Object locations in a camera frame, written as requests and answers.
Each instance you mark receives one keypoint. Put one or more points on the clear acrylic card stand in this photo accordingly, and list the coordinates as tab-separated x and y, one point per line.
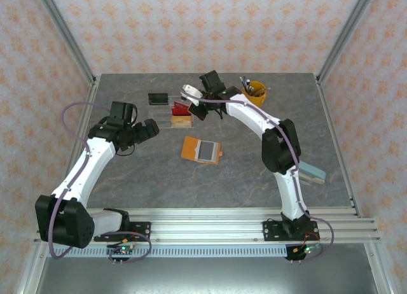
159	114

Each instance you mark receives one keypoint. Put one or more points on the red card white print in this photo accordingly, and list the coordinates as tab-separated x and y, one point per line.
181	106

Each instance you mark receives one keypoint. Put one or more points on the black card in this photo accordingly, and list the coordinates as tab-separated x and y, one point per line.
158	98

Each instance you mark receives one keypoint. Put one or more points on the orange leather card holder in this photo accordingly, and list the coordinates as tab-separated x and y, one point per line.
189	147

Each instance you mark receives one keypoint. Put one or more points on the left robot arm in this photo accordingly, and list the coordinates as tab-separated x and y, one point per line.
79	176

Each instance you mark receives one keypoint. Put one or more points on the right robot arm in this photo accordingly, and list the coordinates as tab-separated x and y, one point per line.
291	192

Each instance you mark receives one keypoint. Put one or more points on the gold brown card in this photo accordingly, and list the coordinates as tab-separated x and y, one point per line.
181	121

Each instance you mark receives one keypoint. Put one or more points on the dark blue pen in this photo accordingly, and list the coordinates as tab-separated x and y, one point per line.
243	83

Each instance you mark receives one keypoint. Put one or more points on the white grey pen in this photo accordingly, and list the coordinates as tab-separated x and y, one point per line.
250	88

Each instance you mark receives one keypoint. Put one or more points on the yellow metal pen bucket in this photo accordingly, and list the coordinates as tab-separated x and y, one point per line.
259	100

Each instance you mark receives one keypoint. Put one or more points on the thin brown pencil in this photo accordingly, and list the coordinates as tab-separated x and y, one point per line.
262	91

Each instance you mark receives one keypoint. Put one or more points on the teal topped rectangular block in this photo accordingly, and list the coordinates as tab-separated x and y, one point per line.
313	173

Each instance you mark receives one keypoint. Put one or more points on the grey sheet metal panel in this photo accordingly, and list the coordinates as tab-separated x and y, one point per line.
206	278

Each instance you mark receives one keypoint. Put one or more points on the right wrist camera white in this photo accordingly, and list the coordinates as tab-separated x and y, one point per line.
191	91

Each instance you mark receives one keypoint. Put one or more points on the aluminium table side rail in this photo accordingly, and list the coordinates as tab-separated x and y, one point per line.
337	147
88	109

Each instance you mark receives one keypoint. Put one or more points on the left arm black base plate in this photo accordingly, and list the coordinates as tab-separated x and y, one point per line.
143	232

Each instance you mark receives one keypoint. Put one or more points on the aluminium mounting rail frame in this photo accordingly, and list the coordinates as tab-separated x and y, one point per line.
206	230

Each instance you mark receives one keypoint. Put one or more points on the aluminium frame corner post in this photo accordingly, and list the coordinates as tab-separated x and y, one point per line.
345	33
66	33

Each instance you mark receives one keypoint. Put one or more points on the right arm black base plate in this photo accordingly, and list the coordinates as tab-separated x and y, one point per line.
270	232

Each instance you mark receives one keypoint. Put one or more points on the aluminium lower frame rail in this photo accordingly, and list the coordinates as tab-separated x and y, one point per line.
31	268
378	268

